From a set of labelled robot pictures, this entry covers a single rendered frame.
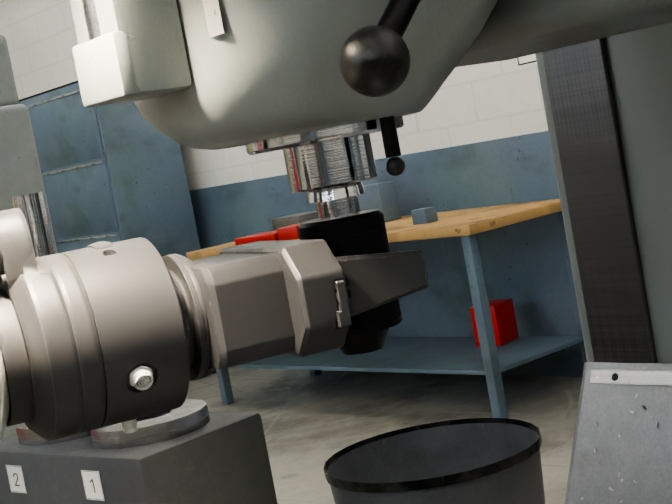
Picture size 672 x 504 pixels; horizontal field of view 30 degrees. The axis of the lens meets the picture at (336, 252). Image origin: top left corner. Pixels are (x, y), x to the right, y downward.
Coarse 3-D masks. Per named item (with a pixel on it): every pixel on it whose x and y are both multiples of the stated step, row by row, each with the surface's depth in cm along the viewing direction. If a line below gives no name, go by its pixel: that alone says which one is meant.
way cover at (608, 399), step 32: (608, 384) 102; (640, 384) 99; (608, 416) 101; (640, 416) 99; (576, 448) 103; (608, 448) 100; (640, 448) 98; (576, 480) 102; (608, 480) 99; (640, 480) 97
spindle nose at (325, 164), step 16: (320, 144) 65; (336, 144) 65; (352, 144) 65; (368, 144) 66; (288, 160) 66; (304, 160) 65; (320, 160) 65; (336, 160) 65; (352, 160) 65; (368, 160) 66; (288, 176) 67; (304, 176) 65; (320, 176) 65; (336, 176) 65; (352, 176) 65; (368, 176) 66
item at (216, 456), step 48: (96, 432) 92; (144, 432) 90; (192, 432) 92; (240, 432) 93; (0, 480) 99; (48, 480) 94; (96, 480) 90; (144, 480) 87; (192, 480) 90; (240, 480) 93
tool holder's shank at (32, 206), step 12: (24, 204) 99; (36, 204) 99; (24, 216) 99; (36, 216) 99; (36, 228) 99; (48, 228) 100; (36, 240) 99; (48, 240) 100; (36, 252) 99; (48, 252) 100
